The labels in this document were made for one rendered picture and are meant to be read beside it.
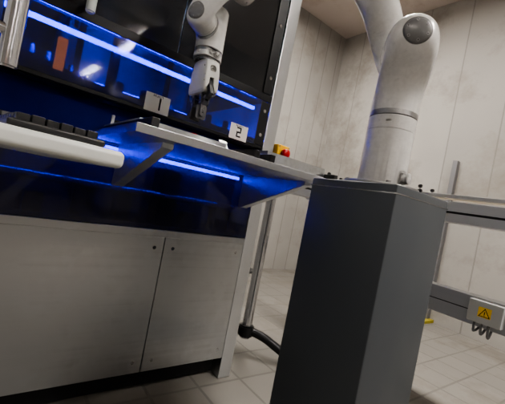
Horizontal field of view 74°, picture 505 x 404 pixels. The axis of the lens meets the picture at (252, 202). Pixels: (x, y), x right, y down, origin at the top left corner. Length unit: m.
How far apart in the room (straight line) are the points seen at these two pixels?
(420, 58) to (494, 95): 2.75
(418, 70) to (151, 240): 0.94
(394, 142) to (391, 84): 0.14
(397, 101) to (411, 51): 0.11
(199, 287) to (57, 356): 0.50
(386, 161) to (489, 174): 2.60
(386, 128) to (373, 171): 0.11
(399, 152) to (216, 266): 0.81
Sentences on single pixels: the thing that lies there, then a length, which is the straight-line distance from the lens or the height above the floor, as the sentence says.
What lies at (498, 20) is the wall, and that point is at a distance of 3.99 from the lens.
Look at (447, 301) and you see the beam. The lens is 1.77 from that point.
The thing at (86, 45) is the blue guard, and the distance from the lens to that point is 1.16.
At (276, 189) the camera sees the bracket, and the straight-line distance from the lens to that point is 1.20.
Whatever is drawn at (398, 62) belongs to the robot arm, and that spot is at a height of 1.16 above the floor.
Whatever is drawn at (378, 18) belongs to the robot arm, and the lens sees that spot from 1.07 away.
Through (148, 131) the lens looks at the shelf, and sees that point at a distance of 0.75.
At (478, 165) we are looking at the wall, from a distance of 3.51.
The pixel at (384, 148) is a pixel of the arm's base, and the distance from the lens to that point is 0.90.
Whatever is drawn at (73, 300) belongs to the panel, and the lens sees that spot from 1.20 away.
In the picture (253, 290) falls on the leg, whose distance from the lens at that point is 1.73.
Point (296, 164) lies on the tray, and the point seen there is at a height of 0.90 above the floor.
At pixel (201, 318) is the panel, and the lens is 1.41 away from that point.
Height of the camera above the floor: 0.77
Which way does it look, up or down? level
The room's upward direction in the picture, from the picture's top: 11 degrees clockwise
